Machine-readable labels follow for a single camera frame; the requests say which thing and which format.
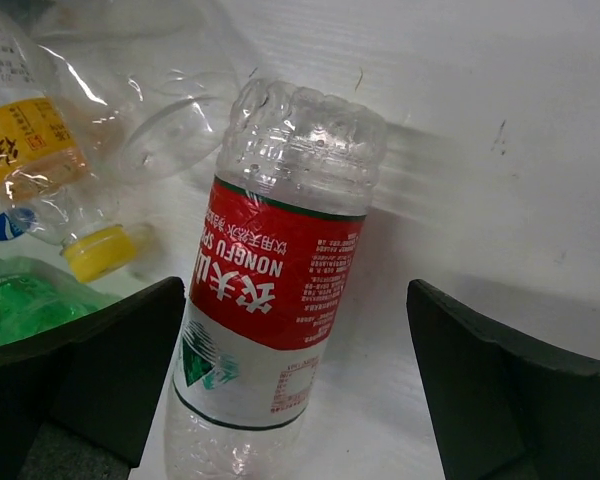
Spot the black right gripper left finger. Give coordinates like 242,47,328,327
0,277,185,479

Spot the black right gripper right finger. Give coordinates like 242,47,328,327
406,280,600,479

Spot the red label water bottle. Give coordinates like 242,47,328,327
164,78,387,479

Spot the green bottle on right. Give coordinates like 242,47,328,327
0,256,121,347

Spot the clear bottle yellow label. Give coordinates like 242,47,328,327
0,97,148,283

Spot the large clear crushed bottle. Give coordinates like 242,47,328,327
0,1,238,183

